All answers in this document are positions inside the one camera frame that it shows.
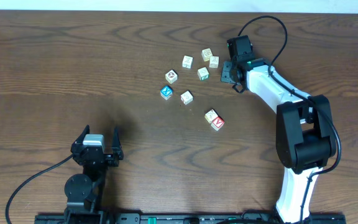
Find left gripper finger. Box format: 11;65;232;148
111;127;122;155
74;124;90;145

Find red letter block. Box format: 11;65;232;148
211;116;224;131

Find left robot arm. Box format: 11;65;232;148
64;125;124;223

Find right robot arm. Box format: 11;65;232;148
221;35;337;223

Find wooden block beside top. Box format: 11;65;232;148
209;56;219;68

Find wooden block green side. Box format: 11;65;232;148
197;67;209;80

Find wooden block red side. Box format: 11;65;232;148
180;91;193;105

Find wooden block brown circle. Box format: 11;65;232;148
165;70;178;84

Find blue letter block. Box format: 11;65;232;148
160;85;173;100

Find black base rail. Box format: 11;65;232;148
34;212;347;224

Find left black cable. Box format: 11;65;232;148
5;153;75;224

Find black cable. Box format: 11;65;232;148
5;153;75;224
237;15;342;224

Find right black cable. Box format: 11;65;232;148
237;15;342;224

